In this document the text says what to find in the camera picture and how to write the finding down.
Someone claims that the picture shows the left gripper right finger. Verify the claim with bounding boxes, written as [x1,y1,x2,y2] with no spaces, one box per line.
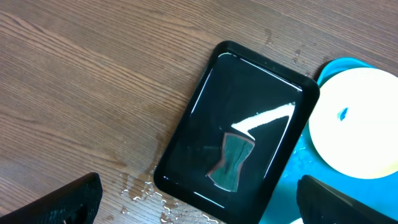
[296,175,397,224]

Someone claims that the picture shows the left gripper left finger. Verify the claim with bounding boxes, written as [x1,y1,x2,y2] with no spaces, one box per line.
[1,172,103,224]

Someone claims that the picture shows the yellow-green plate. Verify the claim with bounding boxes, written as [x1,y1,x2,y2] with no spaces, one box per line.
[309,68,397,179]

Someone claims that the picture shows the dark wet sponge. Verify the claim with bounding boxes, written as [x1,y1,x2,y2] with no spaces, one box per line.
[206,133,255,192]

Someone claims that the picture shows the teal plastic tray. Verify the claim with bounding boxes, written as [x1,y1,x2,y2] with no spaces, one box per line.
[261,57,397,223]

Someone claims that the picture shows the black plastic tray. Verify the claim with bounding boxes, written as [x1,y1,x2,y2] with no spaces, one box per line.
[154,40,320,223]

